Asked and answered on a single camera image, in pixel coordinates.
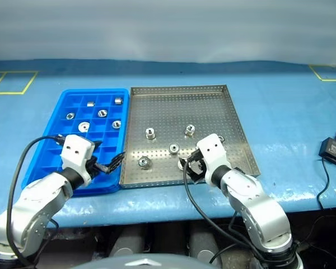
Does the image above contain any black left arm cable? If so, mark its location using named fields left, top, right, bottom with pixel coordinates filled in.
left=6, top=134, right=67, bottom=268

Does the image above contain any grey robot torso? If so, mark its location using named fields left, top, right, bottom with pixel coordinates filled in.
left=69, top=253, right=227, bottom=269

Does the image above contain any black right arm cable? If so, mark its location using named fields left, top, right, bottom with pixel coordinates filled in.
left=183, top=159, right=269, bottom=264

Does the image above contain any blue compartment tray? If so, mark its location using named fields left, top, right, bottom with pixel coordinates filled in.
left=21, top=89, right=129, bottom=198

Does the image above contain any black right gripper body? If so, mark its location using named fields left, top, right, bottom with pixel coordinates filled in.
left=192, top=157, right=208, bottom=182

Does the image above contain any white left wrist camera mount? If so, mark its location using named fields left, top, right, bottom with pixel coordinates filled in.
left=59, top=134, right=96, bottom=188

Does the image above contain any black power adapter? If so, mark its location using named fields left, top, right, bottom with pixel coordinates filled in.
left=318, top=137, right=336, bottom=168

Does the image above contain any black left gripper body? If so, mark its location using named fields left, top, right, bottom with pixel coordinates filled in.
left=86, top=155, right=109, bottom=178

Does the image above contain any black adapter output cable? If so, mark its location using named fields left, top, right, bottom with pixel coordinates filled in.
left=316, top=157, right=330, bottom=210

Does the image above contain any dark grey rounded shape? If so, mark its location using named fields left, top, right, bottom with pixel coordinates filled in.
left=109, top=224, right=146, bottom=257
left=189, top=224, right=222, bottom=267

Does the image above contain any perforated metal tray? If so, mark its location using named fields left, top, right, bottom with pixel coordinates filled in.
left=119, top=85, right=262, bottom=189

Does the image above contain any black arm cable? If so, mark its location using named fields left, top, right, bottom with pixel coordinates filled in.
left=6, top=134, right=67, bottom=268
left=183, top=159, right=269, bottom=264

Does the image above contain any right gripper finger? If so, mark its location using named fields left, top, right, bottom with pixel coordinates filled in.
left=187, top=149, right=202, bottom=164
left=184, top=167, right=200, bottom=185

